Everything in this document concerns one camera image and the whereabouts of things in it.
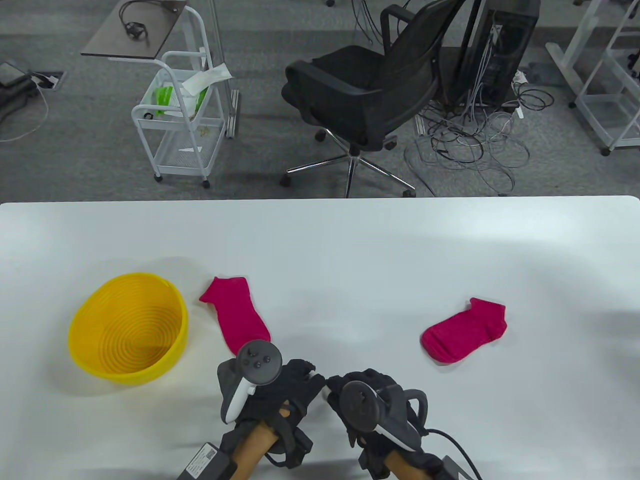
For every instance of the white desk leg frame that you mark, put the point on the white desk leg frame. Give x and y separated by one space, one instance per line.
562 62

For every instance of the person's right forearm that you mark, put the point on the person's right forearm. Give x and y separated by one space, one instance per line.
407 467

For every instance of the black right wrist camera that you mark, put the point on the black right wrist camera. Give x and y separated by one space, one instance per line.
457 472

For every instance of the white power strip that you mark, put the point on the white power strip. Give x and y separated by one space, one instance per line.
520 77

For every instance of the white paper sheet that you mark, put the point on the white paper sheet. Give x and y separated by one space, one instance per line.
210 77

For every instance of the grey white right hand controller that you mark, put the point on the grey white right hand controller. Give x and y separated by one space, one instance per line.
360 407

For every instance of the white metal rack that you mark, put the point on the white metal rack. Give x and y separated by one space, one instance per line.
595 117

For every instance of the black computer tower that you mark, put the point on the black computer tower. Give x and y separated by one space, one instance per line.
515 40

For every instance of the person's right hand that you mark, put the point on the person's right hand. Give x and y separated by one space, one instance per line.
336 395

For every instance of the yellow ribbed basket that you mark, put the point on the yellow ribbed basket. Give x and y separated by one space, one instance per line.
130 340

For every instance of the black office chair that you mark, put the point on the black office chair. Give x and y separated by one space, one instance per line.
350 85

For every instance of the green packet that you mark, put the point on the green packet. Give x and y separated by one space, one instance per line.
164 97

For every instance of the person's left forearm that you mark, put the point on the person's left forearm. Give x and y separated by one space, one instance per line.
250 450

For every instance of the person's left hand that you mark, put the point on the person's left hand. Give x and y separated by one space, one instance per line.
295 392

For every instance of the floor outlet box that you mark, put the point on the floor outlet box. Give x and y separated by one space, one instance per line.
47 80

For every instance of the pink sock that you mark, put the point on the pink sock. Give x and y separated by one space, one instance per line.
465 330
235 315

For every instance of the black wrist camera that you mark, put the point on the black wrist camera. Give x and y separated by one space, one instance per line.
205 462
457 472

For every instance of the brown top side table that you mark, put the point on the brown top side table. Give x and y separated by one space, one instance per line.
160 30

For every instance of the black equipment pile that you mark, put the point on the black equipment pile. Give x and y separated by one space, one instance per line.
12 95

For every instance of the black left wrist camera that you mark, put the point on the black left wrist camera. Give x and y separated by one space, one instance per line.
205 462

